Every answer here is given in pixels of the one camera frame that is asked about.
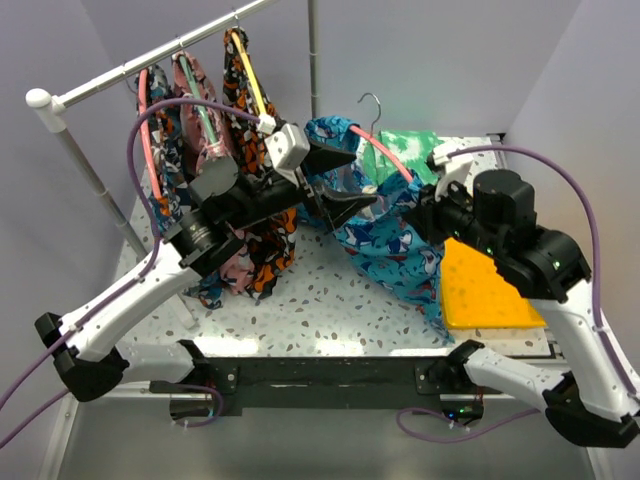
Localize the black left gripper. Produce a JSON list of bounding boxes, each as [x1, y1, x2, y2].
[[227, 134, 377, 231]]

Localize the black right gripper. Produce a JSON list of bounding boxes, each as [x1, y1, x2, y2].
[[404, 172, 504, 257]]

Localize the blue shark print shorts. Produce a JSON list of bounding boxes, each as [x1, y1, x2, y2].
[[304, 115, 453, 344]]

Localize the pink wire hanger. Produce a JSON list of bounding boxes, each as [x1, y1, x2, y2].
[[349, 92, 413, 184]]

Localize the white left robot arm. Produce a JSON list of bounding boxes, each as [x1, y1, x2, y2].
[[35, 133, 374, 402]]

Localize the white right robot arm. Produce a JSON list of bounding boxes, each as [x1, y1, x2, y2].
[[404, 170, 639, 449]]

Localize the green white tie-dye shorts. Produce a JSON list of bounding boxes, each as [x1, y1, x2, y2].
[[357, 130, 444, 185]]

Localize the yellow hanger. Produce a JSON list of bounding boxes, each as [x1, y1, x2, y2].
[[231, 30, 267, 117]]

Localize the orange black camouflage shorts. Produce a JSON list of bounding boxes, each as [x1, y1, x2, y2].
[[223, 27, 297, 300]]

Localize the pink patterned shorts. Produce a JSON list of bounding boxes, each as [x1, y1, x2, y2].
[[171, 51, 254, 295]]

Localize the navy orange patterned shorts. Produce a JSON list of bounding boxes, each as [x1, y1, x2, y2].
[[135, 64, 226, 309]]

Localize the pink hanger with shorts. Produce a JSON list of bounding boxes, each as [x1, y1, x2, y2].
[[137, 68, 164, 203]]

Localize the green hanger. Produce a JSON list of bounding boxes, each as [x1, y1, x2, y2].
[[178, 53, 218, 145]]

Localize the yellow plastic tray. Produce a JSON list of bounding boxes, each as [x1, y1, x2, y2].
[[441, 239, 545, 330]]

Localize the silver clothes rack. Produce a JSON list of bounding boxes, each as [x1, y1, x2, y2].
[[25, 0, 321, 331]]

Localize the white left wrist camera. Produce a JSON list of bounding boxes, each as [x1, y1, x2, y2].
[[265, 123, 310, 175]]

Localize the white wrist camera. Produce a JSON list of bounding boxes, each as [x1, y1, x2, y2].
[[265, 123, 310, 175], [427, 142, 473, 199]]

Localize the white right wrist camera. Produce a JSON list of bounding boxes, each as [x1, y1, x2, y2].
[[427, 142, 473, 199]]

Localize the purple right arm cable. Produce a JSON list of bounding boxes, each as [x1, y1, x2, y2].
[[396, 144, 640, 444]]

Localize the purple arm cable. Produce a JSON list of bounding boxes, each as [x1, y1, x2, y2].
[[396, 144, 640, 444], [0, 97, 277, 451]]

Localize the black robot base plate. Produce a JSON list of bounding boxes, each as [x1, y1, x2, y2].
[[149, 354, 477, 420]]

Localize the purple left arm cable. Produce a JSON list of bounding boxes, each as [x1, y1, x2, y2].
[[0, 97, 277, 451]]

